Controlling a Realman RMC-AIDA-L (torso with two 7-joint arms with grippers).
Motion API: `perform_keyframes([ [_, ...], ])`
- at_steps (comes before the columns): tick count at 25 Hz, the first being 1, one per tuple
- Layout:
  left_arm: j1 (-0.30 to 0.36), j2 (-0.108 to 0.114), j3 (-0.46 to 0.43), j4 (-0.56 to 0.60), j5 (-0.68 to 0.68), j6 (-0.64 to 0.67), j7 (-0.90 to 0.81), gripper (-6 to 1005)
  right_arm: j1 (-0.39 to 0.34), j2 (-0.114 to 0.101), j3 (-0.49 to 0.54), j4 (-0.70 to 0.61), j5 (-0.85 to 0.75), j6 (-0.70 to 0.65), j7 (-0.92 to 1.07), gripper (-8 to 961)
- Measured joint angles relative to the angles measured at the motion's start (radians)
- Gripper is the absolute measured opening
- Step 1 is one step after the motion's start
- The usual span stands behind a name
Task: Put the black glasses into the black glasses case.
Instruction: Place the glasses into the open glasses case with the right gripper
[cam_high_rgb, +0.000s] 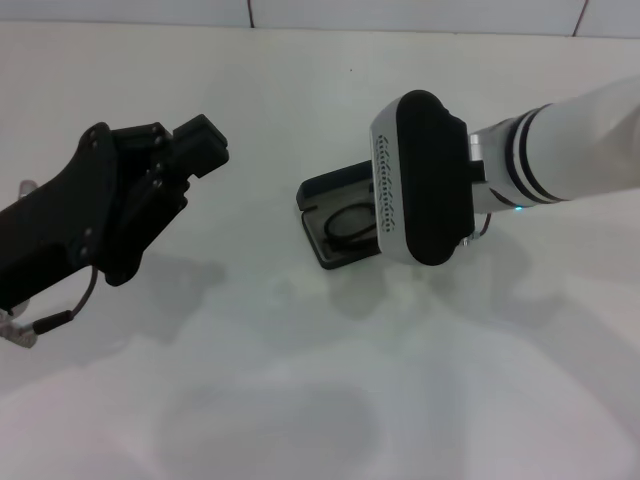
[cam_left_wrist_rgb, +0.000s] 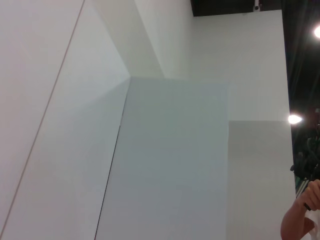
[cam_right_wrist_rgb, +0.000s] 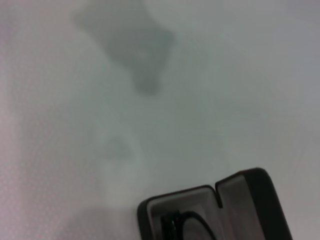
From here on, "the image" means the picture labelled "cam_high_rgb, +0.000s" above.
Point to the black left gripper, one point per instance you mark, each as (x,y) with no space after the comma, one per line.
(100,200)

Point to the black glasses case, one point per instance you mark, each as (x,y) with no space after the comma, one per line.
(320,187)

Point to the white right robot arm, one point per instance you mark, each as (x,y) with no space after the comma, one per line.
(575,150)

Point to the silver cylindrical connector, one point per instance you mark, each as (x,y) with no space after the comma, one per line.
(27,189)

